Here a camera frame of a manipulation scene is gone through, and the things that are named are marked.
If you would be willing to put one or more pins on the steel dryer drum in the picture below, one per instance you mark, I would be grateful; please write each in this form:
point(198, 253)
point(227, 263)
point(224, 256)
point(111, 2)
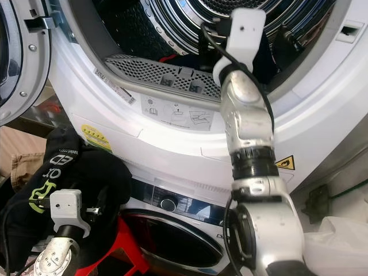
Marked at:
point(161, 23)

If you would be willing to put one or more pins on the black wall valve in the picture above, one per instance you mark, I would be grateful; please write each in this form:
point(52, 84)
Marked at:
point(319, 200)

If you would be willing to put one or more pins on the khaki garment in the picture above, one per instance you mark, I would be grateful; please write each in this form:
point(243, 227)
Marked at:
point(23, 172)

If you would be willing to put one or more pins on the black printed garment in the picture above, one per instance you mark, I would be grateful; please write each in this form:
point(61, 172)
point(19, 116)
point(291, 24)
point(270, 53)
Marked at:
point(23, 230)

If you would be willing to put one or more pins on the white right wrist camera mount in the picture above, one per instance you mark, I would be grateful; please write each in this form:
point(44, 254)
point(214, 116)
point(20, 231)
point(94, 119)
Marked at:
point(246, 31)

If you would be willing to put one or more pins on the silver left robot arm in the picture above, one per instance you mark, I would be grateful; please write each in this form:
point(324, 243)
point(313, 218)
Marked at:
point(57, 259)

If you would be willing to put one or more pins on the white washing machine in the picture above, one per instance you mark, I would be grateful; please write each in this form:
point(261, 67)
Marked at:
point(195, 213)

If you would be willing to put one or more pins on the round glass dryer door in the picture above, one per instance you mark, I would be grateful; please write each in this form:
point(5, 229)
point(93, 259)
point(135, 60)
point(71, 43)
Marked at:
point(41, 57)

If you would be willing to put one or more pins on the yellow green warning sticker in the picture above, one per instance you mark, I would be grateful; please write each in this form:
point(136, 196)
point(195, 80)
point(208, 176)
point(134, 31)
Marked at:
point(98, 137)

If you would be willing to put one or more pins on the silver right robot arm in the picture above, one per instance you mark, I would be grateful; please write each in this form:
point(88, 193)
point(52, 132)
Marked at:
point(247, 115)

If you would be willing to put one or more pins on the white barcode label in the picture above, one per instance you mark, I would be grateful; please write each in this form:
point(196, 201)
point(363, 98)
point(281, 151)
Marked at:
point(115, 86)

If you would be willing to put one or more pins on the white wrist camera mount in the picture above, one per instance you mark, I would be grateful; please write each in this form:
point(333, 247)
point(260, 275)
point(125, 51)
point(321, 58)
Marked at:
point(66, 210)
point(246, 31)

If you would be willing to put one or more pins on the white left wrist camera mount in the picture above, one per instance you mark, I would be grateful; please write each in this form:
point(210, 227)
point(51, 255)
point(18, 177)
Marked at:
point(66, 210)

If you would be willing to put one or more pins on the white tumble dryer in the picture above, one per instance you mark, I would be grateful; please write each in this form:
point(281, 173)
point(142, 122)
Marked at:
point(178, 149)

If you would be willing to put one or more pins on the red garment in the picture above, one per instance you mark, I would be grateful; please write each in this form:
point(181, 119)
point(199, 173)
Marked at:
point(167, 57)

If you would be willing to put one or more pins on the yellow flame triangle sticker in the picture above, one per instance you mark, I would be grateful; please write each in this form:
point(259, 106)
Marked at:
point(286, 164)

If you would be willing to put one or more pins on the white instruction sticker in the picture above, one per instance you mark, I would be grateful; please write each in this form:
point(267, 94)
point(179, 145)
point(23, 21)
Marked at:
point(175, 112)

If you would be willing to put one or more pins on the grey perforated lint filter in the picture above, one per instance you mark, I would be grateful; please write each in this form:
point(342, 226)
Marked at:
point(144, 75)

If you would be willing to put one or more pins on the round washer control knob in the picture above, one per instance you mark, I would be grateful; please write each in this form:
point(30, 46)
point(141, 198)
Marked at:
point(168, 204)

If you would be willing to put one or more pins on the white plastic bag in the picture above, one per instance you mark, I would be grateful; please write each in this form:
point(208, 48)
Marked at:
point(339, 247)

